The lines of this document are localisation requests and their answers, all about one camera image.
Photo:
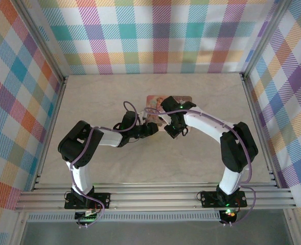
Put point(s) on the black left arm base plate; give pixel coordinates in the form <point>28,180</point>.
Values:
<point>103,200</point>

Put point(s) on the aluminium table side rail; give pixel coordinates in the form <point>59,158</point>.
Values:
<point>256,107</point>
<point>54,114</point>

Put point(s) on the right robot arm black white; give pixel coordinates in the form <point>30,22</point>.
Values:
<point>239,145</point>

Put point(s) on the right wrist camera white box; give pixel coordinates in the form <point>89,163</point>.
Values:
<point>165,119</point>

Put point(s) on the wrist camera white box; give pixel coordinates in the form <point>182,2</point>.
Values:
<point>165,119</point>
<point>141,118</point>

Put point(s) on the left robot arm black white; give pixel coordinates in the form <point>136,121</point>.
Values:
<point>76,143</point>

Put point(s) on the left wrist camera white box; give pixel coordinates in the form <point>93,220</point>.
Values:
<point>141,118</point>

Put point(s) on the aluminium mounting rail beam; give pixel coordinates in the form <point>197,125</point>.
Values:
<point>152,200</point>

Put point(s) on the pink decorated tin box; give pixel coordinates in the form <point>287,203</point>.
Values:
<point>154,104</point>

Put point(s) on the aluminium frame post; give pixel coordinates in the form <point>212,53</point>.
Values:
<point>41,38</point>
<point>265,35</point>

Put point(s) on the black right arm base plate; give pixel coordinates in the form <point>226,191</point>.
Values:
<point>207,200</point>

